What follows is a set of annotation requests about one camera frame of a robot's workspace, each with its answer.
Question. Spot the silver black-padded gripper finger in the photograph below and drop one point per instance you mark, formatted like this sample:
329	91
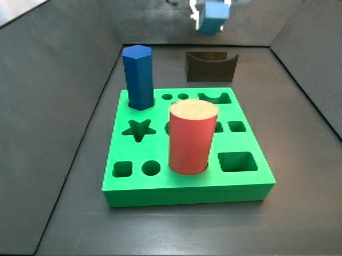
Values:
194	15

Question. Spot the light blue rectangular block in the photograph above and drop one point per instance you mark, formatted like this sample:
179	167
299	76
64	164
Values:
213	16

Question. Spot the black curved fixture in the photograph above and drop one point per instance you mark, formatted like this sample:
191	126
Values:
210	66

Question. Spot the green shape-sorter board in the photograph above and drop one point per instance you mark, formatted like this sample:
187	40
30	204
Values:
138	177

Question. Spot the dark blue hexagonal peg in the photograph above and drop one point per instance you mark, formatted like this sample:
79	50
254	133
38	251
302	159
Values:
138	69

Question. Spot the red cylinder peg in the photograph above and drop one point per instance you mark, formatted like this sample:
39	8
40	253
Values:
191	127

